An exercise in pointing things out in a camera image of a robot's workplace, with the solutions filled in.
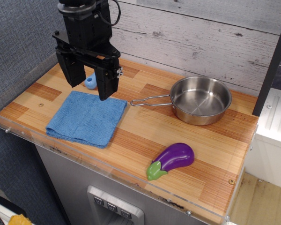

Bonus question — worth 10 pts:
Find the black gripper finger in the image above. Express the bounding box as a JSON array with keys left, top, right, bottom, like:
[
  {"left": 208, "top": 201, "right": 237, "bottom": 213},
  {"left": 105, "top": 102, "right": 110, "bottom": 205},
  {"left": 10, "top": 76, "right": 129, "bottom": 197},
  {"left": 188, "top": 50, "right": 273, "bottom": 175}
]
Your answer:
[
  {"left": 56, "top": 48, "right": 85, "bottom": 88},
  {"left": 95, "top": 61, "right": 123, "bottom": 101}
]

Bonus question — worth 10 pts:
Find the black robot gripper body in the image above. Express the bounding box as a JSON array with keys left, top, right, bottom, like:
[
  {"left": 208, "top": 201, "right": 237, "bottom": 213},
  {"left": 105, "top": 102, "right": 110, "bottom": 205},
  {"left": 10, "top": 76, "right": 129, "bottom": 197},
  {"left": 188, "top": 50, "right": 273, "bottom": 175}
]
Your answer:
[{"left": 52, "top": 7, "right": 121, "bottom": 70}]

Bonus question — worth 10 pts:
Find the stainless steel pot with handle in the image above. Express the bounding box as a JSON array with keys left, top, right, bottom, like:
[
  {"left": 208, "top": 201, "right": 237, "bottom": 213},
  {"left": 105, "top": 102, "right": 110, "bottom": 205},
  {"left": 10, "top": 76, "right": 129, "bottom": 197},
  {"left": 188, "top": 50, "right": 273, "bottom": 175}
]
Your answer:
[{"left": 130, "top": 76, "right": 232, "bottom": 126}]

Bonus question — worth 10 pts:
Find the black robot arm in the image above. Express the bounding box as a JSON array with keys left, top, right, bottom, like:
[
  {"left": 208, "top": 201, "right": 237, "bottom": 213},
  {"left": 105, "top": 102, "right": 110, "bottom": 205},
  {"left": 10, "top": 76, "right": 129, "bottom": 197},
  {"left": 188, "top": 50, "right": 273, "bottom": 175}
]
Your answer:
[{"left": 53, "top": 0, "right": 122, "bottom": 101}]

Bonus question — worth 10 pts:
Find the blue folded napkin cloth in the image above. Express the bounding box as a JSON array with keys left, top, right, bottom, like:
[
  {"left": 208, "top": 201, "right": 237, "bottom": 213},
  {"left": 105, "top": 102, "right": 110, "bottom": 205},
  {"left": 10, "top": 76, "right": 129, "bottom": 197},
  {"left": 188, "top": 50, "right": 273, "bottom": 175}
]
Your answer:
[{"left": 46, "top": 91, "right": 127, "bottom": 149}]

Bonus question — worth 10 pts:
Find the clear acrylic table guard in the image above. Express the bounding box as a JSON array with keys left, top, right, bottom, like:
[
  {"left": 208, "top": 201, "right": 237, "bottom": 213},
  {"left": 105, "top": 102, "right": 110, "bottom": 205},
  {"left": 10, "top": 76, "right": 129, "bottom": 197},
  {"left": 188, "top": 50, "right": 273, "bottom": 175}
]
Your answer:
[{"left": 0, "top": 58, "right": 258, "bottom": 225}]

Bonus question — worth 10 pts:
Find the purple toy eggplant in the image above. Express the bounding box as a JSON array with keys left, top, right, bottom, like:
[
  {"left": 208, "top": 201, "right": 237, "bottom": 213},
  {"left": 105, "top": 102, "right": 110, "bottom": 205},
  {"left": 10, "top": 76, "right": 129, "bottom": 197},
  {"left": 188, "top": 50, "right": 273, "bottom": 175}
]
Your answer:
[{"left": 146, "top": 142, "right": 195, "bottom": 181}]

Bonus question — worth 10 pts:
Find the grey toy fridge cabinet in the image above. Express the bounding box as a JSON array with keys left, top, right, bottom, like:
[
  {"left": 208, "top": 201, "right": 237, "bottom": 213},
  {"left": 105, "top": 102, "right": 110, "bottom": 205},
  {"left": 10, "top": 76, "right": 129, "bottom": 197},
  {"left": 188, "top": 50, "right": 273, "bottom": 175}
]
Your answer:
[{"left": 37, "top": 146, "right": 203, "bottom": 225}]

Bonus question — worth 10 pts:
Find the yellow and black object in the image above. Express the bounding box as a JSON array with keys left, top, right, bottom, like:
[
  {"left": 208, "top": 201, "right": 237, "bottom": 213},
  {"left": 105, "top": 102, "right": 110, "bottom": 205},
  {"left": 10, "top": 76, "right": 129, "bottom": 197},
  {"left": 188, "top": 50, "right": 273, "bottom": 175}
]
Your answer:
[{"left": 0, "top": 214, "right": 33, "bottom": 225}]

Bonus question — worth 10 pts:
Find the white ribbed toy sink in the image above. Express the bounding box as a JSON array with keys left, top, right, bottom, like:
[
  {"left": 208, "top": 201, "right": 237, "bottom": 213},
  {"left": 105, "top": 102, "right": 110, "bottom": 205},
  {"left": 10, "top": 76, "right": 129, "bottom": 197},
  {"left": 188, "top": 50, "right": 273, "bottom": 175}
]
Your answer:
[{"left": 244, "top": 88, "right": 281, "bottom": 187}]

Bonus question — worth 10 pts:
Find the blue handled grey scoop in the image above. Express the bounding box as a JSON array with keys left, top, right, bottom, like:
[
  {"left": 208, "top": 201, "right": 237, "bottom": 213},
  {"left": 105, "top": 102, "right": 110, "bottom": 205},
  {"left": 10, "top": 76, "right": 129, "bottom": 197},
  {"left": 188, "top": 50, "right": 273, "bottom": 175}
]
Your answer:
[{"left": 84, "top": 73, "right": 97, "bottom": 90}]

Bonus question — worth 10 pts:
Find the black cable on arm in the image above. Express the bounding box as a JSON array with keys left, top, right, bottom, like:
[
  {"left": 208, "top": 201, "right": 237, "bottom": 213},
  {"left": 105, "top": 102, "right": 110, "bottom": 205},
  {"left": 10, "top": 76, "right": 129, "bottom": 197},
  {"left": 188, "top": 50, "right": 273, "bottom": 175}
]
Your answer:
[{"left": 93, "top": 0, "right": 121, "bottom": 26}]

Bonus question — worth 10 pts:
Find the black vertical post right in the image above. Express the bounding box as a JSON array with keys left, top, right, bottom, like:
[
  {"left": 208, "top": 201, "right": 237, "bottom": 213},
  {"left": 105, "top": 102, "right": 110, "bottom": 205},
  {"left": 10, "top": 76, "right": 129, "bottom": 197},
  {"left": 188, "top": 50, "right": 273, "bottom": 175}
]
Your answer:
[{"left": 252, "top": 34, "right": 281, "bottom": 116}]

